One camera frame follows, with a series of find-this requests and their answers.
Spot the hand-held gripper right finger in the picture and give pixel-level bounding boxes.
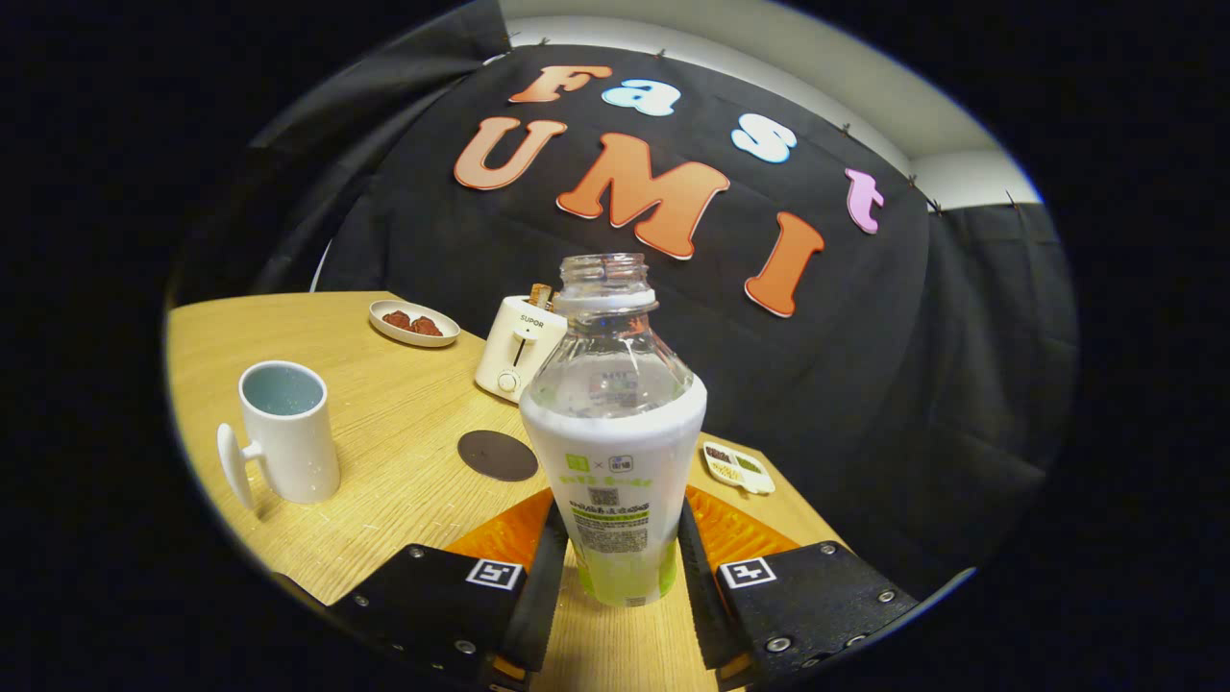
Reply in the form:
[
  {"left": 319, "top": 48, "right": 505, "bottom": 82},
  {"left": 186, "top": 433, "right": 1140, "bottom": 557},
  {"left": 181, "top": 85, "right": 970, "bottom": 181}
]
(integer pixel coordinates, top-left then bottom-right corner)
[{"left": 678, "top": 485, "right": 976, "bottom": 688}]

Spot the white oval plate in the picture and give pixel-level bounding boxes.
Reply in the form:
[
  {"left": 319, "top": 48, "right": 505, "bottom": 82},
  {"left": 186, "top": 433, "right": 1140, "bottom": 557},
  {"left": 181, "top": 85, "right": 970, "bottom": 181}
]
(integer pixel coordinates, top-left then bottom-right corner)
[{"left": 369, "top": 300, "right": 461, "bottom": 348}]

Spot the dark brown round coaster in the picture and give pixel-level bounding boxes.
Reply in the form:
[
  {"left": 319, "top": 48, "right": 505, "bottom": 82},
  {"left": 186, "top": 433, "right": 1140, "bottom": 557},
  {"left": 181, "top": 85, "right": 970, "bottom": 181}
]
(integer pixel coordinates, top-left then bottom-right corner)
[{"left": 457, "top": 430, "right": 539, "bottom": 482}]

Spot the wooden table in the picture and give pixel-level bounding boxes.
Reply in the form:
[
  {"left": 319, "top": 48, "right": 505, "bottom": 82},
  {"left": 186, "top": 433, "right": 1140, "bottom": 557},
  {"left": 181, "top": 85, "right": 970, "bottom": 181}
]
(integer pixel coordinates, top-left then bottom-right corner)
[{"left": 165, "top": 291, "right": 849, "bottom": 692}]

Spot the cream toaster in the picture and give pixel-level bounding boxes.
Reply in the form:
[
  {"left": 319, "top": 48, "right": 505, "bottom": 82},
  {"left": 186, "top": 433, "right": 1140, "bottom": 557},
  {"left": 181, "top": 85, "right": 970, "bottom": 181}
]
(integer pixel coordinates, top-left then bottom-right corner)
[{"left": 475, "top": 295, "right": 568, "bottom": 404}]

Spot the clear juice bottle white label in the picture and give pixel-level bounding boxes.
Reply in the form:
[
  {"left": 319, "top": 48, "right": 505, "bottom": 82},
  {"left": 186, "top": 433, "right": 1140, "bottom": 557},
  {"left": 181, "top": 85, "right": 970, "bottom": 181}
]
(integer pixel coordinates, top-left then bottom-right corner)
[{"left": 519, "top": 253, "right": 708, "bottom": 608}]

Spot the white cup with handle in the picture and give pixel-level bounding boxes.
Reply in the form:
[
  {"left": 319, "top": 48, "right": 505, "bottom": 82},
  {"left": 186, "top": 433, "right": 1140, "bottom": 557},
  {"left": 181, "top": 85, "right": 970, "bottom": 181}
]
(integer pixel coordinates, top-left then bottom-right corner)
[{"left": 216, "top": 360, "right": 341, "bottom": 510}]

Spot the white divided dish with beans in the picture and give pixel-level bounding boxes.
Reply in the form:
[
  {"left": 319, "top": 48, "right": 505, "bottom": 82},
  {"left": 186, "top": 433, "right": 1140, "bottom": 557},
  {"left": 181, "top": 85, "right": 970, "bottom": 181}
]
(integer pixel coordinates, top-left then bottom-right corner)
[{"left": 701, "top": 441, "right": 776, "bottom": 497}]

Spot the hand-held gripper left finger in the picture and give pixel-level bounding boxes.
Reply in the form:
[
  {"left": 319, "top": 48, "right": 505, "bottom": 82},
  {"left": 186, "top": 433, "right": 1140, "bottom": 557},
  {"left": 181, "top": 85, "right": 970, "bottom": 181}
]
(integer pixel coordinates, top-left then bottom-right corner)
[{"left": 274, "top": 488, "right": 570, "bottom": 691}]

